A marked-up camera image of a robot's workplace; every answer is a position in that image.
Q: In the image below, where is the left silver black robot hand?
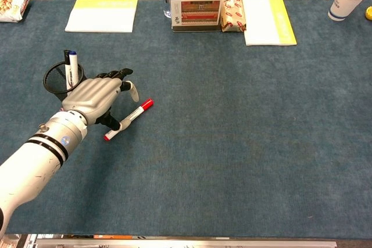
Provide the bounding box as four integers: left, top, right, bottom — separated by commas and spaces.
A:
61, 67, 140, 131

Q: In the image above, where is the blue-capped white marker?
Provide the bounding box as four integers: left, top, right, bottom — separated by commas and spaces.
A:
66, 50, 79, 91

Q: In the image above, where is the black mesh pen cup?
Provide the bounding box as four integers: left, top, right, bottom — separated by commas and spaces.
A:
42, 59, 88, 104

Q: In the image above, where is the black marker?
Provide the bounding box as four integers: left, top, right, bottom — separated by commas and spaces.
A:
63, 49, 73, 91

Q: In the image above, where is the red-capped white marker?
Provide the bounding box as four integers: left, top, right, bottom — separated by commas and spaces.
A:
103, 98, 155, 142

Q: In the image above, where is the printed snack bag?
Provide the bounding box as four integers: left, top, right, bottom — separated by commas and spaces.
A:
0, 0, 31, 23

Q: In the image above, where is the blue felt table mat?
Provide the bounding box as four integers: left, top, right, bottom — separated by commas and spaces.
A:
0, 0, 372, 239

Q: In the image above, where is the red pattern picture card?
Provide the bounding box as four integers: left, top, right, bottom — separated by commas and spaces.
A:
170, 0, 222, 27

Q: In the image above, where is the red print wrapped package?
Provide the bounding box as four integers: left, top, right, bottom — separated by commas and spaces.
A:
220, 0, 247, 33

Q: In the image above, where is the yellow white Lexicon notebook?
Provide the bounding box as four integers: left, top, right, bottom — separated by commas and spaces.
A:
241, 0, 298, 47

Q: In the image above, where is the white blue paper cup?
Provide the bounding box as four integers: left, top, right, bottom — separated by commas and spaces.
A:
328, 0, 370, 22

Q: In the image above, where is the aluminium profile rail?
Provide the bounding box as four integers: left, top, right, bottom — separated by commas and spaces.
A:
34, 239, 338, 248

